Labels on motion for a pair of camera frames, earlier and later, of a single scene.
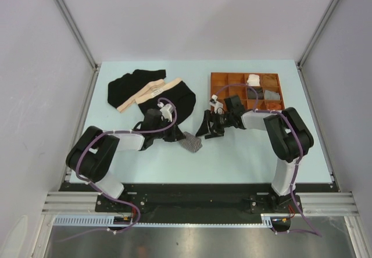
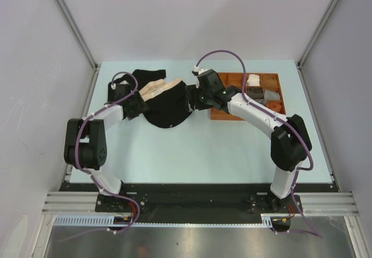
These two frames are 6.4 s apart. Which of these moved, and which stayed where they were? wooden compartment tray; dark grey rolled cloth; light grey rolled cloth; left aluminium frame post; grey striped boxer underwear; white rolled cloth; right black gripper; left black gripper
Moved: right black gripper; left black gripper; grey striped boxer underwear
Stayed: white rolled cloth; light grey rolled cloth; left aluminium frame post; dark grey rolled cloth; wooden compartment tray
